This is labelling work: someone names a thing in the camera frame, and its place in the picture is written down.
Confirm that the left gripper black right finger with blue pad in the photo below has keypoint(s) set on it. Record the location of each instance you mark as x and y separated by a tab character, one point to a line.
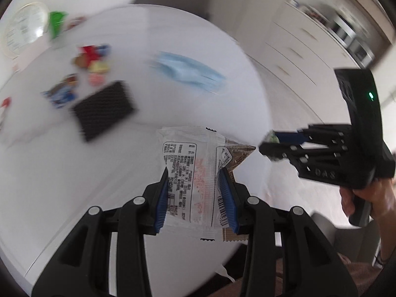
311	266

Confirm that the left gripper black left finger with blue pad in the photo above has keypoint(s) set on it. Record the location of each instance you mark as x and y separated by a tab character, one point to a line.
80	266

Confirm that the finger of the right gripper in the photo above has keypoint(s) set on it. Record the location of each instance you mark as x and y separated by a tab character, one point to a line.
309	150
323	134

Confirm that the clear snack bag with label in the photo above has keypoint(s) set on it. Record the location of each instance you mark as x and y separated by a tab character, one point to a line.
194	156

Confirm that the yellow paper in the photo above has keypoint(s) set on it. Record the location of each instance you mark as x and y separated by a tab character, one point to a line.
98	67

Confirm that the green paper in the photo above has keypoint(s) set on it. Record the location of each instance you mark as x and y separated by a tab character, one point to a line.
271	138

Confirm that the person's right hand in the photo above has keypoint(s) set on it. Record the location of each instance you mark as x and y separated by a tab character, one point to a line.
380	194

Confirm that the blue face mask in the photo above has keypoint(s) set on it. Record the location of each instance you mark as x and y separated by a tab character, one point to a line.
186	70

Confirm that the black mesh pouch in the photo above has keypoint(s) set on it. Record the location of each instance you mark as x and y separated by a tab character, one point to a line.
103	110

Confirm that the grey chair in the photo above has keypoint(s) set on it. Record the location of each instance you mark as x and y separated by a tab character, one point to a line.
200	8

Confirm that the red white medicine box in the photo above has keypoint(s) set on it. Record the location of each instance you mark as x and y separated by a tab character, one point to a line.
3	110

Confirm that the pink crumpled paper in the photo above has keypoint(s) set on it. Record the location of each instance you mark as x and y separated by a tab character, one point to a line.
96	79

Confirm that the red and brown cardboard box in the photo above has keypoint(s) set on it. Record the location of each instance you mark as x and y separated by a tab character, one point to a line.
91	54

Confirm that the small red wrapper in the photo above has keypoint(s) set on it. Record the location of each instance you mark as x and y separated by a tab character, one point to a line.
74	22

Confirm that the green plastic bag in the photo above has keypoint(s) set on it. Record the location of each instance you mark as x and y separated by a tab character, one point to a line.
56	22

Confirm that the white round wall clock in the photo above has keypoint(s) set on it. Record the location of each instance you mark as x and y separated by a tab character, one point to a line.
25	27

